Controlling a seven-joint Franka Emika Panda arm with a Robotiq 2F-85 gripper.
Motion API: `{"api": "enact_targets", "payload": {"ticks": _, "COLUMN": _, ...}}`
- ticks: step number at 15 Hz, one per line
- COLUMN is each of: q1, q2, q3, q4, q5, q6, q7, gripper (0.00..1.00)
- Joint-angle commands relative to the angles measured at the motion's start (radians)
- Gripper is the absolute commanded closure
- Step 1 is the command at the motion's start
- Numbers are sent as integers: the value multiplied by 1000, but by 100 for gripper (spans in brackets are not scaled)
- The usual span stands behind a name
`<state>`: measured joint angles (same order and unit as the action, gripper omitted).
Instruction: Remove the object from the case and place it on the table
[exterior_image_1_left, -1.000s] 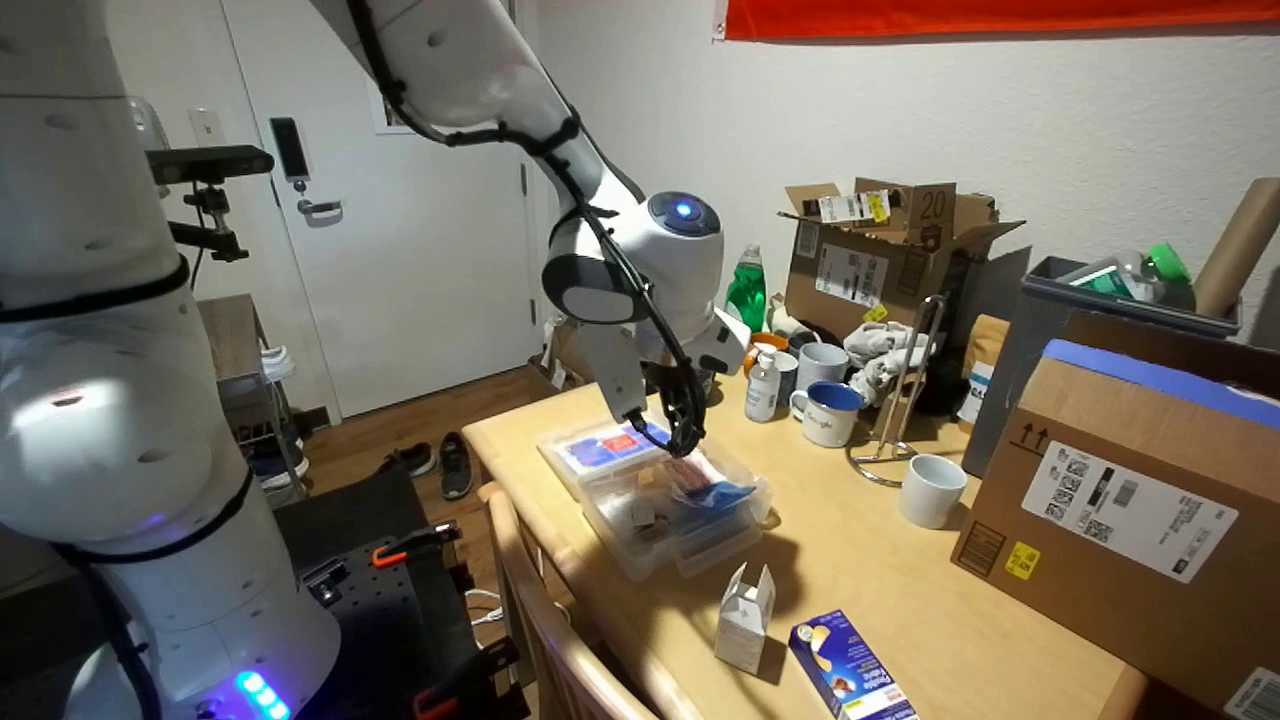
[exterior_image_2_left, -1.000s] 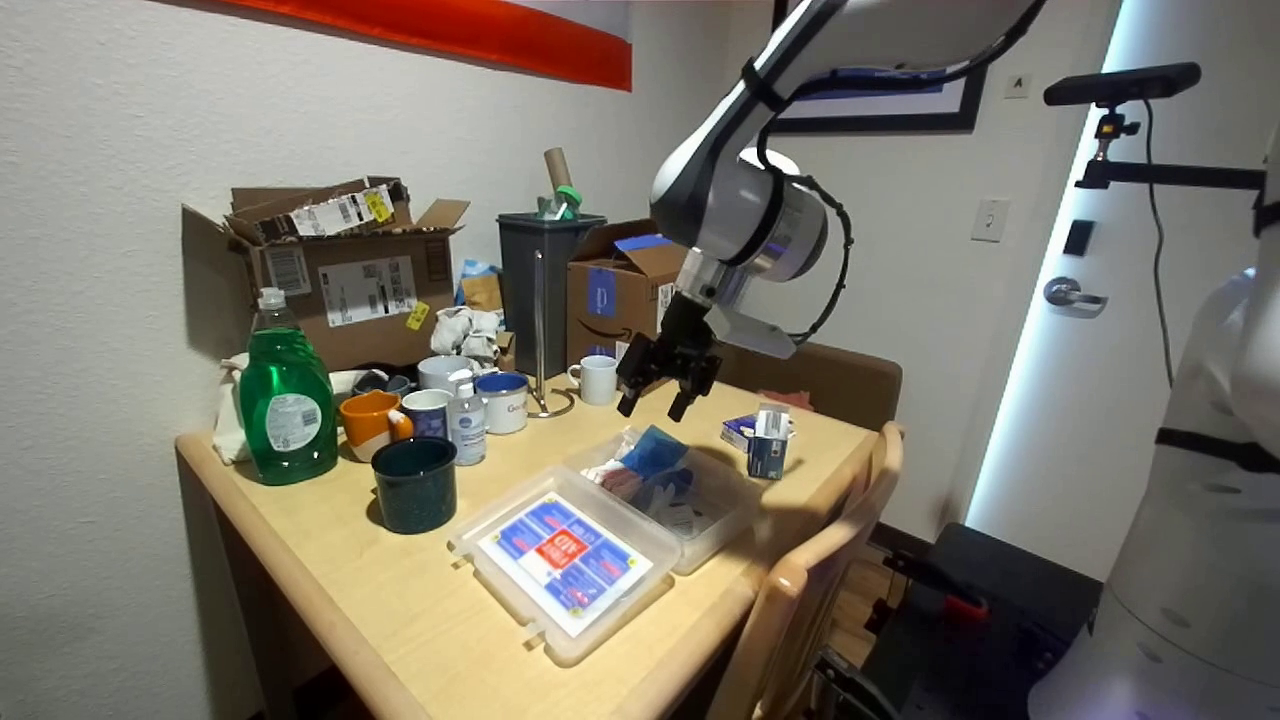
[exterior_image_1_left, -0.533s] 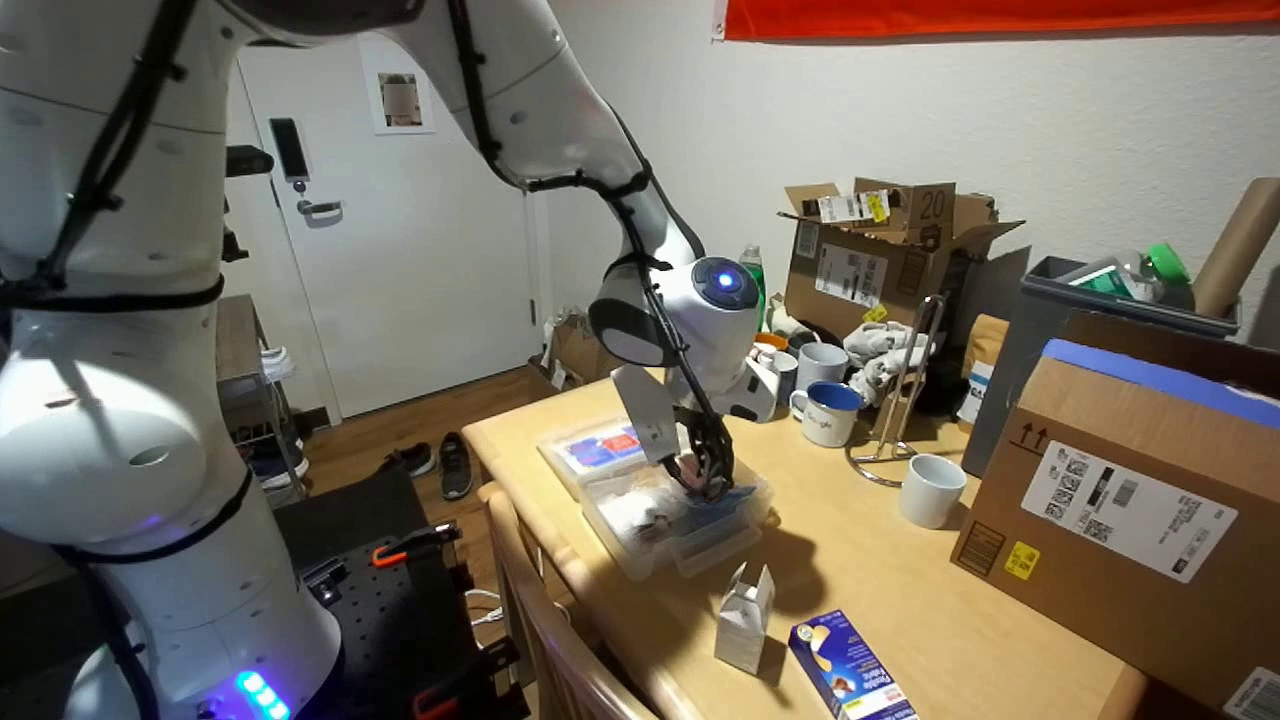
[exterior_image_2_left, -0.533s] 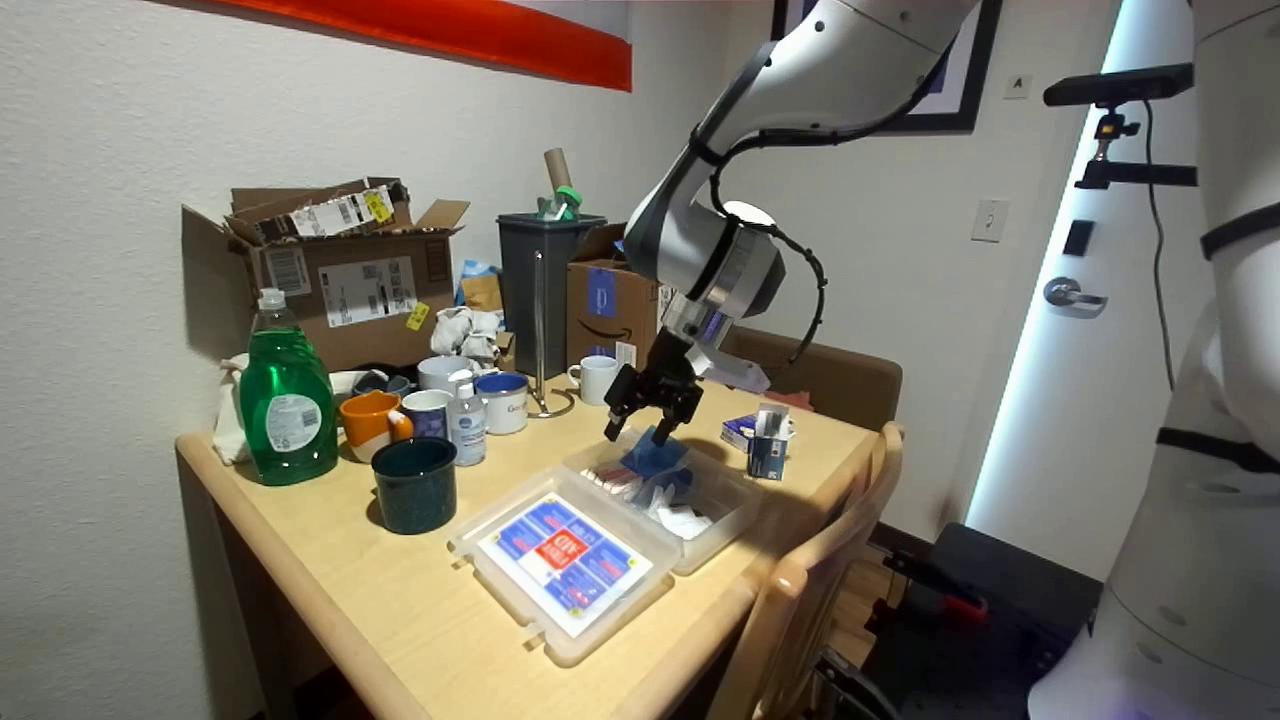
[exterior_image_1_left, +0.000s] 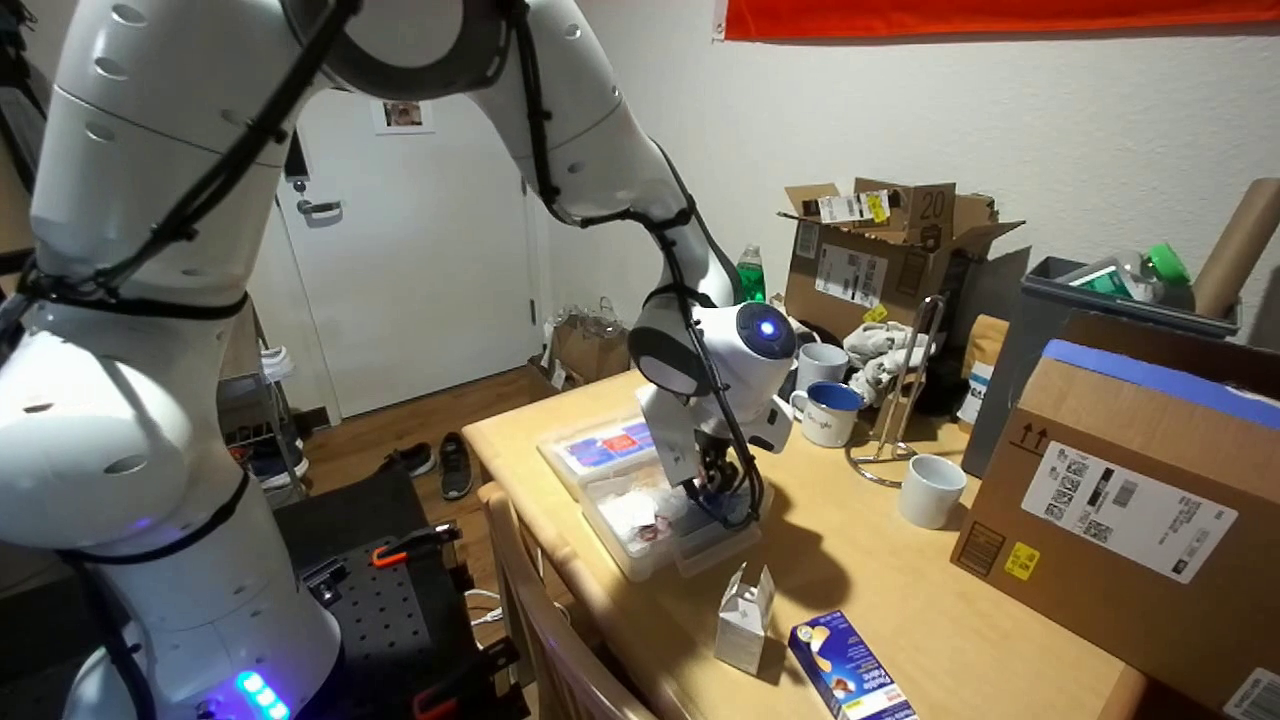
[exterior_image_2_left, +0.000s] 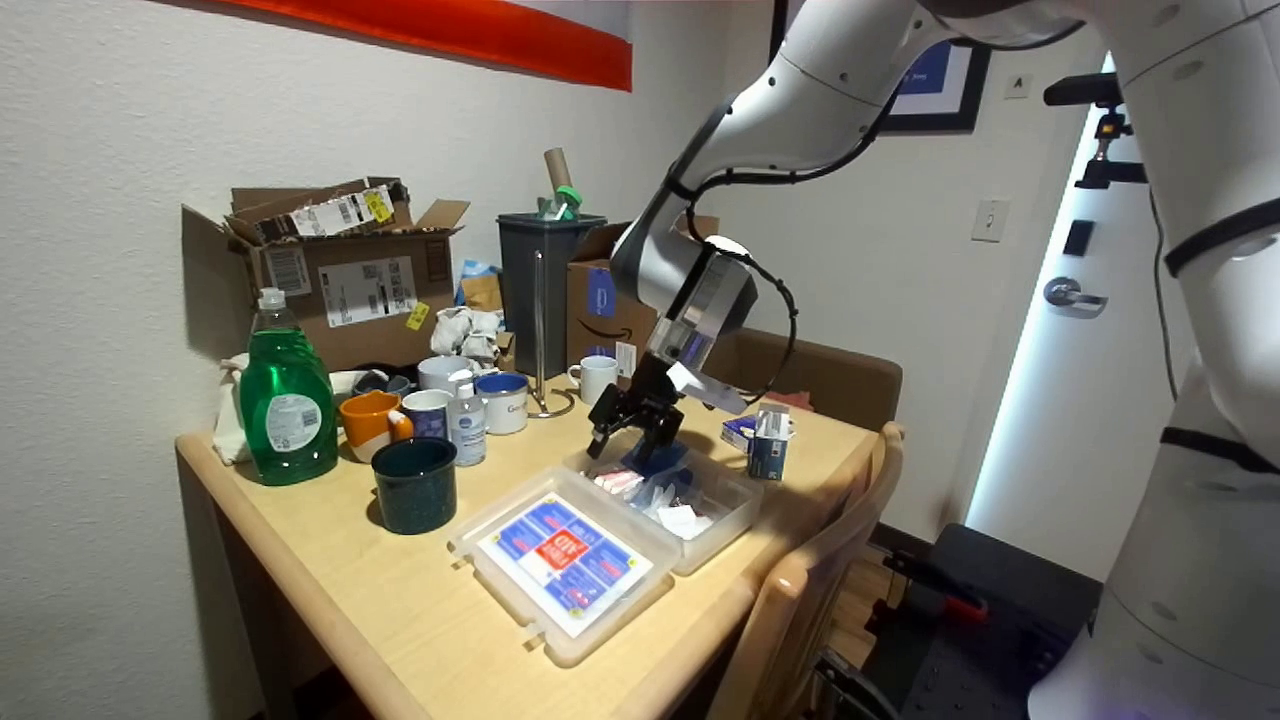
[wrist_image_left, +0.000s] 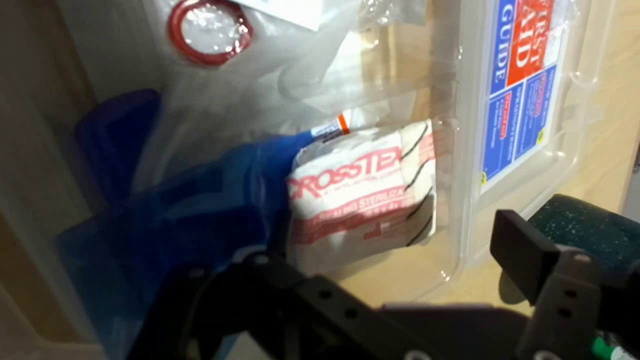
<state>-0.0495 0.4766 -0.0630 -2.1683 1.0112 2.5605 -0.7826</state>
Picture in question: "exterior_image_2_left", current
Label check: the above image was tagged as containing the white light switch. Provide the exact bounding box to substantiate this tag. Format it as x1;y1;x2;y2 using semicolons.
970;197;1016;246

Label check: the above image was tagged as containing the silver door handle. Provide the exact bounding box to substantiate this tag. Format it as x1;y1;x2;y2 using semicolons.
1039;271;1112;325

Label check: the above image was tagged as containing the white mug with grey rim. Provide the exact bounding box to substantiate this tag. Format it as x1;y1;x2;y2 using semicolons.
411;352;479;396

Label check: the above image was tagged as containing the wooden chair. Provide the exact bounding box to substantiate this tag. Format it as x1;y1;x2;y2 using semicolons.
603;416;911;720

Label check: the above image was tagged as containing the white paper wad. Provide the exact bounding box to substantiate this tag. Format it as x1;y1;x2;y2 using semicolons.
208;347;260;468

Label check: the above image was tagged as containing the red white bandage pack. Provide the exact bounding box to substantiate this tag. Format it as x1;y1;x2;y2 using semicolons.
585;462;646;499

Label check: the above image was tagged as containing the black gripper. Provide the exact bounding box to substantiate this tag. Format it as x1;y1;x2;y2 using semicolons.
585;347;699;477

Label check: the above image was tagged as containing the white cup with blue rim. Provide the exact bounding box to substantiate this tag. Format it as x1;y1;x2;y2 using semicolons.
471;369;536;439

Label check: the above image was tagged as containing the black camera on stand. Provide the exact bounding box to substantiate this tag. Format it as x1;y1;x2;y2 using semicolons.
1039;66;1152;192

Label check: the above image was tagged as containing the black waste bin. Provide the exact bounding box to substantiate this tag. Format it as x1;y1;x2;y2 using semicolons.
493;206;611;382

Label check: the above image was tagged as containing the blue white mug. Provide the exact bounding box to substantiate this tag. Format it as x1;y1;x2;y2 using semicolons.
398;382;459;446

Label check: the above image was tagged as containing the cardboard tube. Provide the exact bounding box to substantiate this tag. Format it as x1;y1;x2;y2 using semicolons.
536;142;579;206

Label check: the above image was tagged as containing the brown upholstered seat back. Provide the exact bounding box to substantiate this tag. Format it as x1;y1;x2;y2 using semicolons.
699;325;907;434

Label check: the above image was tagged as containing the green dish soap bottle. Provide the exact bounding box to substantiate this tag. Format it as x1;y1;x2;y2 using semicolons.
233;283;345;487

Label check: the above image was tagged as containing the clear plastic first aid case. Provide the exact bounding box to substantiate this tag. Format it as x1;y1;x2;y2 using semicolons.
449;443;774;669

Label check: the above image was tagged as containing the red orange wall poster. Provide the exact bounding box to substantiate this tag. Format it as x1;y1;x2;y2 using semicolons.
155;0;639;96

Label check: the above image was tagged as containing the small clear sanitizer bottle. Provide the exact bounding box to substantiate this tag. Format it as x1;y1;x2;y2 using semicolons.
445;373;493;470

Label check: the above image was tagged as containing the dark green mug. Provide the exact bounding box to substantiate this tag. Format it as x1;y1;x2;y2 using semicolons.
370;434;464;539

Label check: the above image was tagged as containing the white crumpled bag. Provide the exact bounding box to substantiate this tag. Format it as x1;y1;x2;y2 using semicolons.
423;301;513;369

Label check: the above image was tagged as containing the orange mug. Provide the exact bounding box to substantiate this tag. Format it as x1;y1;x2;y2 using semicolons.
337;389;422;468

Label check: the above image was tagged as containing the black case with orange clamp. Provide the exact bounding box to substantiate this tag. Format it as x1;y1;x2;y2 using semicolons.
874;520;1112;720

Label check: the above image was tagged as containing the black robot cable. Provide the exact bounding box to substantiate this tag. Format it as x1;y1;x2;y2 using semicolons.
692;237;809;403

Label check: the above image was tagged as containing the large open cardboard box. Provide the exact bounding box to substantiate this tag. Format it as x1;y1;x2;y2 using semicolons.
180;172;477;375

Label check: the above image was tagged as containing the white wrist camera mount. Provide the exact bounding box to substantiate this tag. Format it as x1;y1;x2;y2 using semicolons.
668;347;752;416

